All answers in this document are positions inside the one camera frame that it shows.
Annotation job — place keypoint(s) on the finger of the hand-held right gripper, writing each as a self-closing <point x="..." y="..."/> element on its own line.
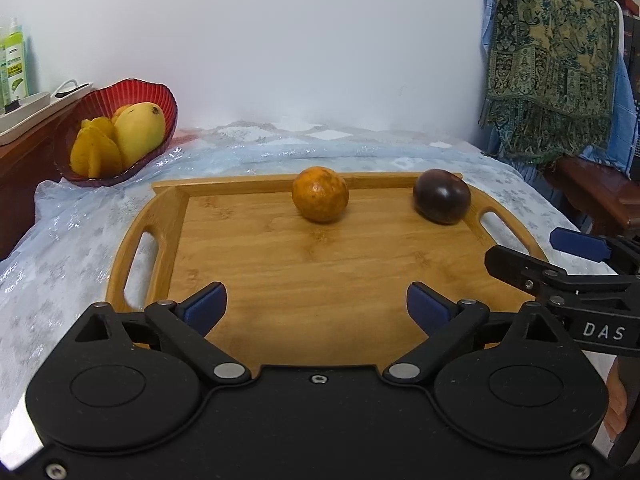
<point x="575" y="244"/>
<point x="510" y="265"/>

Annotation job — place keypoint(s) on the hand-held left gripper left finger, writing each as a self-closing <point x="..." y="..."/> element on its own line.
<point x="205" y="306"/>

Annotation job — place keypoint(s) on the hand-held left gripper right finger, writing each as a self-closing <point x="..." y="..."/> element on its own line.
<point x="429" y="307"/>

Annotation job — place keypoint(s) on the wooden serving tray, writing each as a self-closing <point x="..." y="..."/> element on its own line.
<point x="300" y="270"/>

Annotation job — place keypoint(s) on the person's right hand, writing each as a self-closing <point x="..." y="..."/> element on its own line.
<point x="616" y="400"/>

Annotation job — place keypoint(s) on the brown wooden stand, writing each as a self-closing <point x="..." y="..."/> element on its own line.
<point x="595" y="195"/>

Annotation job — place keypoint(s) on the dark purple passion fruit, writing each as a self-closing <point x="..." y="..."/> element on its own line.
<point x="442" y="196"/>

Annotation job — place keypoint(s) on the white floral bed cover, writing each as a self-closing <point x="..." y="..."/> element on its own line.
<point x="75" y="240"/>

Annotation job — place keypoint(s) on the brown-speckled orange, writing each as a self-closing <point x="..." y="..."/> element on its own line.
<point x="320" y="195"/>

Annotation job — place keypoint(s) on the yellow mango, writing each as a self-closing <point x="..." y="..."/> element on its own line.
<point x="140" y="135"/>

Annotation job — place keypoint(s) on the green patterned fringed shawl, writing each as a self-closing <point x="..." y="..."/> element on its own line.
<point x="545" y="60"/>

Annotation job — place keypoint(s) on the yellow starfruit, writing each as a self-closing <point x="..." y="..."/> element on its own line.
<point x="95" y="150"/>

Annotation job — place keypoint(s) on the red glass fruit bowl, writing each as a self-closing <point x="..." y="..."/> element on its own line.
<point x="150" y="95"/>

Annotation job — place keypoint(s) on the wooden cabinet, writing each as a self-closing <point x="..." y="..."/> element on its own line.
<point x="20" y="185"/>

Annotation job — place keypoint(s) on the white plastic tray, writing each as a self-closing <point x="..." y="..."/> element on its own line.
<point x="25" y="115"/>

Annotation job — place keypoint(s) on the green label spray bottle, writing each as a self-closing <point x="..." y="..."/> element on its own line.
<point x="15" y="70"/>

